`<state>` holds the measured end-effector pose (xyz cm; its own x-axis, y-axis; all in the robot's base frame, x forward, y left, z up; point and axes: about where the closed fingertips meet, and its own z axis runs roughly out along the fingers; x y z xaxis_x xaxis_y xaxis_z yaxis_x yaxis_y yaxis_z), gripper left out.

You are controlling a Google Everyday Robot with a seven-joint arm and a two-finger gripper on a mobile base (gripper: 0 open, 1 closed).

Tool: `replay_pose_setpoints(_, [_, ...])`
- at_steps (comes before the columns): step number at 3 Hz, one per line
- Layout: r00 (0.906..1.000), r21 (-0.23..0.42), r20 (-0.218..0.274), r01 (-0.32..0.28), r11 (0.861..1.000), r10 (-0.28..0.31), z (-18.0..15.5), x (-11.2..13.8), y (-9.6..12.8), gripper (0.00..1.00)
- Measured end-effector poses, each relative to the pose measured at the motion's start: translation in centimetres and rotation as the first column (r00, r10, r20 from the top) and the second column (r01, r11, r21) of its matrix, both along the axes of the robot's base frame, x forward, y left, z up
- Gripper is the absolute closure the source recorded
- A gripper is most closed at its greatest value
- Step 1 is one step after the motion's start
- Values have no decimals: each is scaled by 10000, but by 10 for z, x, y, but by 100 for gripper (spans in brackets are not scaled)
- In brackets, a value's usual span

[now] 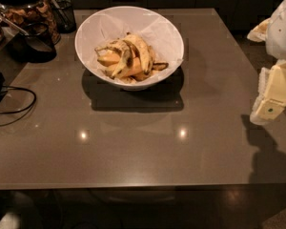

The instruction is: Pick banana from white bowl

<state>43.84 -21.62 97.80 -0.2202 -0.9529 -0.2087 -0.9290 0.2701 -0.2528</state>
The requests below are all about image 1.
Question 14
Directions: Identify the black mug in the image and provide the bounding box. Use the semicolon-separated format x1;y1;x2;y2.
10;23;56;63

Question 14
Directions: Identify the glass jar with black lid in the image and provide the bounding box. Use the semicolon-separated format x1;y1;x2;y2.
0;0;60;44

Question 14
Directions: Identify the metal spoon handle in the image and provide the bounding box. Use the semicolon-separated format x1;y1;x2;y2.
0;13;30;36

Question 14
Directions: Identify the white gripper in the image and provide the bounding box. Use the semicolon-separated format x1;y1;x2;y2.
247;0;286;125

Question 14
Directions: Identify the spotted banana with stem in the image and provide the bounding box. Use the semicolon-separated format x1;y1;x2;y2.
94;39;133;78

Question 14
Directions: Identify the white bowl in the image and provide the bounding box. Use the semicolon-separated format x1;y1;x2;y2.
75;6;184;91

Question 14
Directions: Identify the black mesh pen cup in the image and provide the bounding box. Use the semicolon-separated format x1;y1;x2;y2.
51;1;76;33

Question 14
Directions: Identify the orange yellow banana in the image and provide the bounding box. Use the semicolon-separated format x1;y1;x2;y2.
97;52;120;67
104;56;144;79

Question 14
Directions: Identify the black cable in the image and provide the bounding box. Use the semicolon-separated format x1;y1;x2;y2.
0;85;38;128

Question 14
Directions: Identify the orange yellow banana left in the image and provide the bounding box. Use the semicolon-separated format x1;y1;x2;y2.
97;52;120;67

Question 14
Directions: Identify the dark bruised banana right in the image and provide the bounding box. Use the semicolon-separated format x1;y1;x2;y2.
153;62;169;71

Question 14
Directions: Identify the spotted yellow banana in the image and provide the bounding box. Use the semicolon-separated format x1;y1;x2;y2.
124;33;153;74

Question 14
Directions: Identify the orange yellow banana middle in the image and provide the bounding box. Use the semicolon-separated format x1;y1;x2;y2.
104;56;144;79

